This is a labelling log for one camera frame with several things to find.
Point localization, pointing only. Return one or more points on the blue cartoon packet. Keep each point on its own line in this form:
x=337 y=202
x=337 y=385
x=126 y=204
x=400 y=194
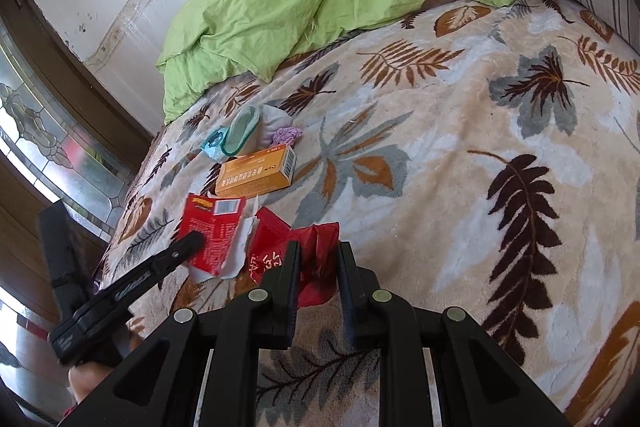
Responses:
x=212 y=147

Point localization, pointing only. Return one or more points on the leaf print blanket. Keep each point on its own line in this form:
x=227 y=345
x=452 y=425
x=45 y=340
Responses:
x=450 y=207

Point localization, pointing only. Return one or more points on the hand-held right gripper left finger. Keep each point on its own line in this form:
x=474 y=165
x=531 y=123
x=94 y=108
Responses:
x=287 y=277

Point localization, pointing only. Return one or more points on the red white box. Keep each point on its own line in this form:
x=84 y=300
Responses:
x=320 y=267

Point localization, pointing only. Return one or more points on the torn red box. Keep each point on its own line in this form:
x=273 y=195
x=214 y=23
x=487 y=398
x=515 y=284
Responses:
x=220 y=232

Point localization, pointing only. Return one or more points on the green quilt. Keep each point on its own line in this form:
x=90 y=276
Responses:
x=300 y=7

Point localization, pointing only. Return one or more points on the white sock with green cuff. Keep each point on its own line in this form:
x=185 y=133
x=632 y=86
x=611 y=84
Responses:
x=245 y=127

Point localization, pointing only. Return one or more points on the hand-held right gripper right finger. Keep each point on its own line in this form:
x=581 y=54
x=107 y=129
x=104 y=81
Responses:
x=350 y=277

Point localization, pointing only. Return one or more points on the purple paper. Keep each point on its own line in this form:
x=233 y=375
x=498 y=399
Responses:
x=287 y=135

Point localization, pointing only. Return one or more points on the stained glass door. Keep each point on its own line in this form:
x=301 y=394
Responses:
x=45 y=142

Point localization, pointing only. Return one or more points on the orange box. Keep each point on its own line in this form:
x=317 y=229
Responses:
x=250 y=177

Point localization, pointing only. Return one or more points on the person's left hand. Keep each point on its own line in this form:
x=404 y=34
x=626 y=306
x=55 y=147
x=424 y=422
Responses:
x=90 y=382

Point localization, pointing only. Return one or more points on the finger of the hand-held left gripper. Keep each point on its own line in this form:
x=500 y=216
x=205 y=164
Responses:
x=182 y=249

